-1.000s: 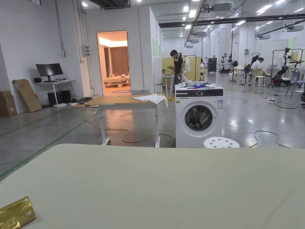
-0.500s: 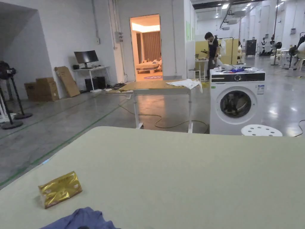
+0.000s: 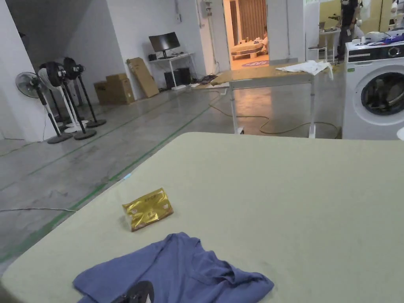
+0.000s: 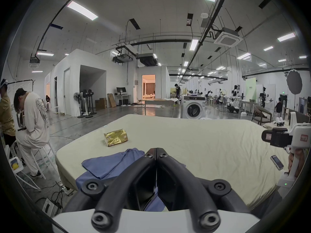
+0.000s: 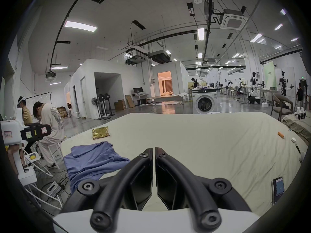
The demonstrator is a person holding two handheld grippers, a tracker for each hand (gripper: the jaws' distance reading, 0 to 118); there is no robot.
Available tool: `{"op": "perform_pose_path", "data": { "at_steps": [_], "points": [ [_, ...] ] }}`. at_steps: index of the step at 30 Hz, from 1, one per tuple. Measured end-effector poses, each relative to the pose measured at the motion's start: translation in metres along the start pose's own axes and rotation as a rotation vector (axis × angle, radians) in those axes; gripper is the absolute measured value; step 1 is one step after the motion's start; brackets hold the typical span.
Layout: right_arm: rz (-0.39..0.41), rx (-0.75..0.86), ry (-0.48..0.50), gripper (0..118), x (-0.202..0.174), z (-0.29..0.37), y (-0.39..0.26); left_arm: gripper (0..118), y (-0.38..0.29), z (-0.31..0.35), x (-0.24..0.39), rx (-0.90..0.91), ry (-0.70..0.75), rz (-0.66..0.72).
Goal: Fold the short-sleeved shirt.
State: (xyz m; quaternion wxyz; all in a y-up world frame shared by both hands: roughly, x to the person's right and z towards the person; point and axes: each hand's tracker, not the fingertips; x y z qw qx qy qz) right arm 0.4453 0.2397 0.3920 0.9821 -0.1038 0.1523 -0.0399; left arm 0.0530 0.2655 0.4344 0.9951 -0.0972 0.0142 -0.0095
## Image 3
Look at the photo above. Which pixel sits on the grey wall switch box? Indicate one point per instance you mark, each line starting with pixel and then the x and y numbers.
pixel 206 8

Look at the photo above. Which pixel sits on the white standing fan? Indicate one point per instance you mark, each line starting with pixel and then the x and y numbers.
pixel 47 82

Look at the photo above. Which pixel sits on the gold foil packet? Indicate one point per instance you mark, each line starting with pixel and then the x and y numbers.
pixel 148 210

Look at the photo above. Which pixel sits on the white desk with monitor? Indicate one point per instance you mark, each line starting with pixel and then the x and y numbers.
pixel 164 41

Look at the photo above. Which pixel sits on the dark blue shirt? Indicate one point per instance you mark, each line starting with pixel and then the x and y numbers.
pixel 189 274

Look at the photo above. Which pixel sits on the small brown carton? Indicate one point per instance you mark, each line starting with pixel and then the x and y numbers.
pixel 101 93

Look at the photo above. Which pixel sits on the black standing fan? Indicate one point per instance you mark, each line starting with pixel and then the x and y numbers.
pixel 56 74
pixel 70 68

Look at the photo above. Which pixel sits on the bed with pale green sheet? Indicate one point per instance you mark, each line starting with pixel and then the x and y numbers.
pixel 258 202

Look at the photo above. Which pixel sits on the grey standing fan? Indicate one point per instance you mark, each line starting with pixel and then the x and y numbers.
pixel 26 84

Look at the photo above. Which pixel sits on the flat leaning brown carton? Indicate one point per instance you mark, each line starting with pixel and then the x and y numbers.
pixel 143 77

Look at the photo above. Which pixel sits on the black computer tower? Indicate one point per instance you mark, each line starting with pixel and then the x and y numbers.
pixel 180 77

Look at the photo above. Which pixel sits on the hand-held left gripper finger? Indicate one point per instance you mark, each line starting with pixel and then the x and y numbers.
pixel 141 292

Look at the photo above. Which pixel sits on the large brown carton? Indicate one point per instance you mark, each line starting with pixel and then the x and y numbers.
pixel 119 89

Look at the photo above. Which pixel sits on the white cloth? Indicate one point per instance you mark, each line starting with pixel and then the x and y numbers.
pixel 311 67

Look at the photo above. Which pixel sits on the white washing machine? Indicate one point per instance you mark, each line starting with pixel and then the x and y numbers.
pixel 353 101

